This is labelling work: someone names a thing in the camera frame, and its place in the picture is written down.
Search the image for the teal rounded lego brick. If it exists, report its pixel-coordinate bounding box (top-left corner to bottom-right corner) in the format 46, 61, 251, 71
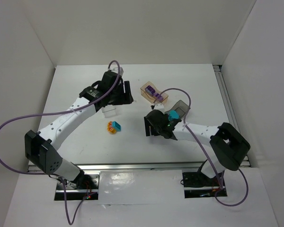
168, 110, 180, 121

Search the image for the purple rounded lego brick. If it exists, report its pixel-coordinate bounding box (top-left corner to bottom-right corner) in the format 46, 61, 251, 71
144, 85, 156, 96

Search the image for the dark grey translucent container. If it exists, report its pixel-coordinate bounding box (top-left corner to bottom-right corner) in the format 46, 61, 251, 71
167, 100, 190, 119

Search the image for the purple square lego brick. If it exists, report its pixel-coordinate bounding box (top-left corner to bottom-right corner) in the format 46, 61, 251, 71
154, 93, 164, 102

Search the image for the teal rectangular lego brick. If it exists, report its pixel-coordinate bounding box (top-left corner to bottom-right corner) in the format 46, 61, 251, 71
112, 121, 121, 131

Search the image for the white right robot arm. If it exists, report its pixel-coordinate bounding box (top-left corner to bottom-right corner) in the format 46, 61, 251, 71
144, 110, 250, 178

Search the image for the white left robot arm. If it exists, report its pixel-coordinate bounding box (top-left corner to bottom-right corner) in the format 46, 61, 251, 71
25, 70, 133, 188

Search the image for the clear plastic container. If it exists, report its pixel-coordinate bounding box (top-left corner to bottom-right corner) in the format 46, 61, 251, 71
101, 105, 117, 118

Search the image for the orange translucent plastic container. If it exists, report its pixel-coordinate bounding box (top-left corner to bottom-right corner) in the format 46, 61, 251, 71
140, 82, 168, 104

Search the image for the orange rounded lego brick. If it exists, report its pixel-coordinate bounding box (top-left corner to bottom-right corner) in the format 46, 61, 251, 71
107, 122, 117, 134

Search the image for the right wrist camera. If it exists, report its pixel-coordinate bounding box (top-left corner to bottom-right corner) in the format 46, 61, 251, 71
151, 103, 165, 112

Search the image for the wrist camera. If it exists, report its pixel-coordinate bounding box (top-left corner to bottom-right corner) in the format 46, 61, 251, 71
151, 103, 165, 112
109, 67, 124, 77

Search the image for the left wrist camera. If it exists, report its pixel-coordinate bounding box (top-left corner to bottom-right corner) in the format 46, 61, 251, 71
109, 67, 124, 77

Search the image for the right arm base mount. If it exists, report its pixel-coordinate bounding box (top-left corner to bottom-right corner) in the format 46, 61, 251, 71
180, 172, 227, 199

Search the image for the right aluminium side rail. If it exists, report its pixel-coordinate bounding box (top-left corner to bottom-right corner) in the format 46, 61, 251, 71
213, 65, 250, 165

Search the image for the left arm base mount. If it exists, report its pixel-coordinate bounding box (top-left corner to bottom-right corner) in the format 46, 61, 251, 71
49, 171, 100, 201

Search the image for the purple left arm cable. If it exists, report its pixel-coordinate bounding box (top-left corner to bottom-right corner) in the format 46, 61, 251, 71
0, 60, 120, 225

